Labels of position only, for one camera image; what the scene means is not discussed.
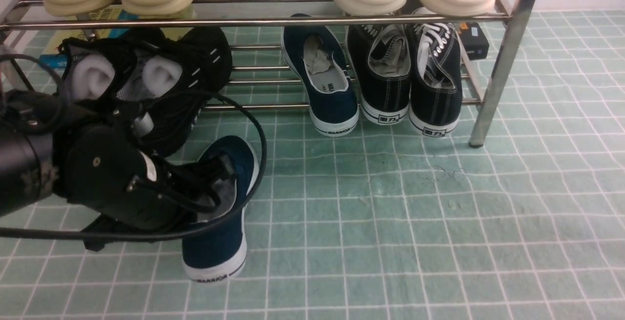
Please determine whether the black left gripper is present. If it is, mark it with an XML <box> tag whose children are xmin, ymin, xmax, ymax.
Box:
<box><xmin>55</xmin><ymin>101</ymin><xmax>236</xmax><ymax>252</ymax></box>

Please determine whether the green checked floor cloth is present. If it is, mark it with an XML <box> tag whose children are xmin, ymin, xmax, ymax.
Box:
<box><xmin>1</xmin><ymin>11</ymin><xmax>625</xmax><ymax>320</ymax></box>

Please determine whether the black knit sneaker left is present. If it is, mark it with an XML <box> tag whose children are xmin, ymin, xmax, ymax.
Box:
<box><xmin>59</xmin><ymin>38</ymin><xmax>145</xmax><ymax>117</ymax></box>

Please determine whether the black canvas sneaker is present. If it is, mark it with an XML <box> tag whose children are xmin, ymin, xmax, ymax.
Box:
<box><xmin>345</xmin><ymin>24</ymin><xmax>411</xmax><ymax>126</ymax></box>
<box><xmin>404</xmin><ymin>22</ymin><xmax>463</xmax><ymax>138</ymax></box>

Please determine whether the navy slip-on shoe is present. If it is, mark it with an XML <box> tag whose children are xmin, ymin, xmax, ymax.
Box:
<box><xmin>281</xmin><ymin>25</ymin><xmax>359</xmax><ymax>137</ymax></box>
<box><xmin>182</xmin><ymin>135</ymin><xmax>260</xmax><ymax>285</ymax></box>

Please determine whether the black knit sneaker right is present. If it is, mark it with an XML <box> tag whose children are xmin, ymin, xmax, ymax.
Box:
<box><xmin>116</xmin><ymin>27</ymin><xmax>233</xmax><ymax>157</ymax></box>

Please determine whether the steel shoe rack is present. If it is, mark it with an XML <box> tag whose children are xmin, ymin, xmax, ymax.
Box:
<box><xmin>1</xmin><ymin>0</ymin><xmax>536</xmax><ymax>149</ymax></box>

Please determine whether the black canvas sneaker right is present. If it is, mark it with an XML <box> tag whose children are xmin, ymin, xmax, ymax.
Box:
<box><xmin>404</xmin><ymin>22</ymin><xmax>463</xmax><ymax>138</ymax></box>

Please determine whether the black canvas sneaker left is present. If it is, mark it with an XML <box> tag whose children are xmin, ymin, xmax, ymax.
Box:
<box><xmin>345</xmin><ymin>24</ymin><xmax>411</xmax><ymax>126</ymax></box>

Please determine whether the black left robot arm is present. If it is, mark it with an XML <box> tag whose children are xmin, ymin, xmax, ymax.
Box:
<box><xmin>1</xmin><ymin>90</ymin><xmax>243</xmax><ymax>251</ymax></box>

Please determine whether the black box behind rack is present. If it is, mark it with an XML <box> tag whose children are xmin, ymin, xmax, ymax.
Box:
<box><xmin>457</xmin><ymin>22</ymin><xmax>490</xmax><ymax>61</ymax></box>

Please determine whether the black knit sneaker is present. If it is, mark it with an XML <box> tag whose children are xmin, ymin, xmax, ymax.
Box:
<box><xmin>59</xmin><ymin>38</ymin><xmax>145</xmax><ymax>117</ymax></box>
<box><xmin>116</xmin><ymin>27</ymin><xmax>233</xmax><ymax>157</ymax></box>

